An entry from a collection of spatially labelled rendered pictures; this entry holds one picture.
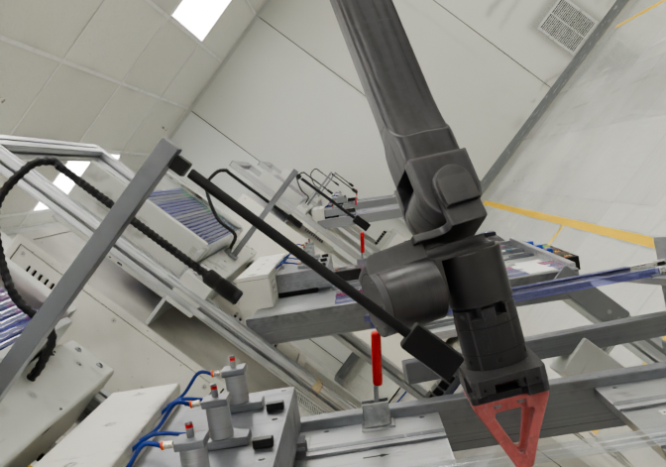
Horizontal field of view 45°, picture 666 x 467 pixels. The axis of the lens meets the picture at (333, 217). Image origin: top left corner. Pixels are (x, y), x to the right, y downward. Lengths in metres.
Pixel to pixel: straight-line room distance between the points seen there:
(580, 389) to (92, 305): 1.13
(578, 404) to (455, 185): 0.37
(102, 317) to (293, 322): 0.41
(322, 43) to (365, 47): 7.63
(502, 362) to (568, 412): 0.27
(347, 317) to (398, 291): 1.03
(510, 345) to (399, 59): 0.29
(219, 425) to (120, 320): 1.05
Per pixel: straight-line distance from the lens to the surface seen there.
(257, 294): 1.90
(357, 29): 0.81
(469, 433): 0.96
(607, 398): 0.94
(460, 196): 0.70
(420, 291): 0.68
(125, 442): 0.77
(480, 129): 8.43
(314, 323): 1.71
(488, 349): 0.71
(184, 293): 1.69
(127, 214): 0.61
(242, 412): 0.85
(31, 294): 1.00
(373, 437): 0.90
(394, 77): 0.78
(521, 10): 8.65
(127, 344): 1.78
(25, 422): 0.82
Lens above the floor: 1.22
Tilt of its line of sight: 1 degrees down
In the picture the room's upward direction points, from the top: 54 degrees counter-clockwise
